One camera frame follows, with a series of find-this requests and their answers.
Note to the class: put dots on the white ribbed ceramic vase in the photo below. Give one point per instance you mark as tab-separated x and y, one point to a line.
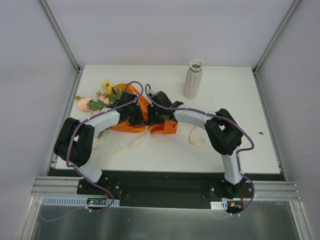
193	79

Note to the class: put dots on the aluminium corner post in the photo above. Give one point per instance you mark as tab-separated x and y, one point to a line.
293	7
59	34

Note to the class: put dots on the left white cable duct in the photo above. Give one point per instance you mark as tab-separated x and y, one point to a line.
79	201

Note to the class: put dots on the left aluminium corner post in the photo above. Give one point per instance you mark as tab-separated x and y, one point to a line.
59	34

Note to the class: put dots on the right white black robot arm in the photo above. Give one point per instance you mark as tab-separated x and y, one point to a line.
224	137

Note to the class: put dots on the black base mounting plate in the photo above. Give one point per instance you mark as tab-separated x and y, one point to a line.
201	188

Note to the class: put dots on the right aluminium corner post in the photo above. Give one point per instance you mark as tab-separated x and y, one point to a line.
293	7

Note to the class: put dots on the orange wrapping paper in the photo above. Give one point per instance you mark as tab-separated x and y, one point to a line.
166	127

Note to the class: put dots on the aluminium rail frame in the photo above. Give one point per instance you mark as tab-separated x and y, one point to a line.
74	186

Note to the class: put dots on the cream ribbon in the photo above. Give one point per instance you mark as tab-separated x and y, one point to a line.
114	141

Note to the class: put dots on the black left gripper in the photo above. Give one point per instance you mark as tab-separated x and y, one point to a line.
137	118

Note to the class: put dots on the white cable duct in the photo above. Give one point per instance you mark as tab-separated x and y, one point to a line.
79	201
219	205

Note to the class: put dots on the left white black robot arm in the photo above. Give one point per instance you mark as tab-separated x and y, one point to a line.
75	141

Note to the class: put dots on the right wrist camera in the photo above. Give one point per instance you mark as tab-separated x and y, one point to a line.
150	92

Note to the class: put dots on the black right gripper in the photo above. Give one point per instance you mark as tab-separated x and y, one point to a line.
155	117

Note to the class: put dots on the right white cable duct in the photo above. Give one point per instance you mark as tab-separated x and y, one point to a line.
219	205

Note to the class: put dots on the pink yellow flower bouquet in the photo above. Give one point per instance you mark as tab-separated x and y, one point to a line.
106	97

